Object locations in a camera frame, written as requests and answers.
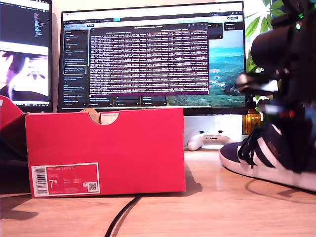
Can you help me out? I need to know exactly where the large black computer monitor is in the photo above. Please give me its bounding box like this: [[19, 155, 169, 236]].
[[57, 1, 248, 116]]

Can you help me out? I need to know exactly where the green leafy houseplant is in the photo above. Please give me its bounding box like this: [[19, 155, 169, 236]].
[[244, 0, 293, 75]]

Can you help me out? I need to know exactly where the small black computer monitor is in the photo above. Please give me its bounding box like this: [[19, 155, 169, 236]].
[[0, 0, 54, 113]]

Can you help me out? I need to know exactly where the red Nike shoebox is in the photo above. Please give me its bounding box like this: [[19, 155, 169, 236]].
[[0, 95, 186, 198]]

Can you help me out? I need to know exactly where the thick black table cable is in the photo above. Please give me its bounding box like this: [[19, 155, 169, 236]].
[[104, 194, 143, 237]]

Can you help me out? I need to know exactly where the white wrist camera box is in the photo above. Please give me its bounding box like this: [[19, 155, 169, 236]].
[[236, 73, 279, 93]]

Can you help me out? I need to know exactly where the amber glass pump bottle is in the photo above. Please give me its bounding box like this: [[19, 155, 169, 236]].
[[242, 93, 262, 136]]

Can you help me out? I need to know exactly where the white game controller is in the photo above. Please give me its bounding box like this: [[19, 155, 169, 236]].
[[187, 130, 235, 151]]

